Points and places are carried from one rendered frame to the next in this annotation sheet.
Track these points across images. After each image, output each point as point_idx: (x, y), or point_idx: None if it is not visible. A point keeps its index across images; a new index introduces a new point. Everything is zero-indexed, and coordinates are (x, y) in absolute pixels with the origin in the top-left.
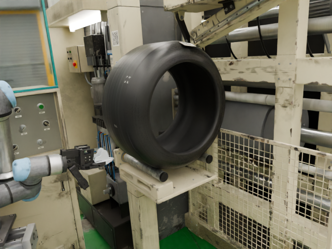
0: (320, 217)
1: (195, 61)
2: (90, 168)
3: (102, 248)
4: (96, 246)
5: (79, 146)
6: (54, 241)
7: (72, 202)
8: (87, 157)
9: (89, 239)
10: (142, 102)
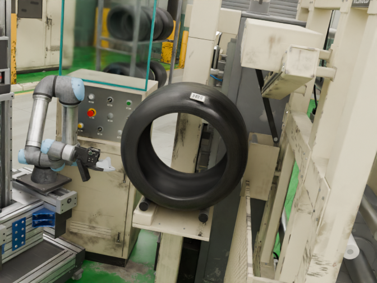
0: None
1: (200, 115)
2: (88, 168)
3: (154, 259)
4: (153, 254)
5: None
6: (104, 220)
7: (128, 196)
8: (91, 159)
9: (155, 245)
10: (132, 133)
